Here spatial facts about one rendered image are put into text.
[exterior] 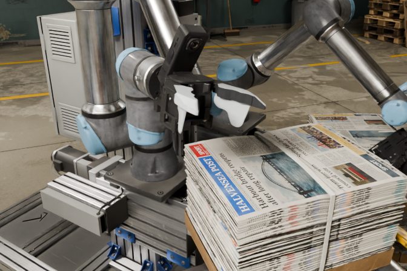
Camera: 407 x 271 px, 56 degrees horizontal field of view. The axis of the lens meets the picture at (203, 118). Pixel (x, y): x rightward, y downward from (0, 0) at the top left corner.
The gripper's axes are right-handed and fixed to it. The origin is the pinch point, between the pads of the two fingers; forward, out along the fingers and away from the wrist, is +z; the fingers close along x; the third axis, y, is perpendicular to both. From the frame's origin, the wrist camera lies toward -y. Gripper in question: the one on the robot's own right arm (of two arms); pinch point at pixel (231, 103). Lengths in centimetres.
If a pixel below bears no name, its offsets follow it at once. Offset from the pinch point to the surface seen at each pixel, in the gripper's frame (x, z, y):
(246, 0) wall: -491, -613, -7
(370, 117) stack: -108, -45, 26
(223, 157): -14.6, -18.5, 18.5
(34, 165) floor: -13, -239, 123
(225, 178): -10.5, -11.7, 19.2
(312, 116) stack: -90, -59, 29
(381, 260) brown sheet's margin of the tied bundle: -42, 6, 35
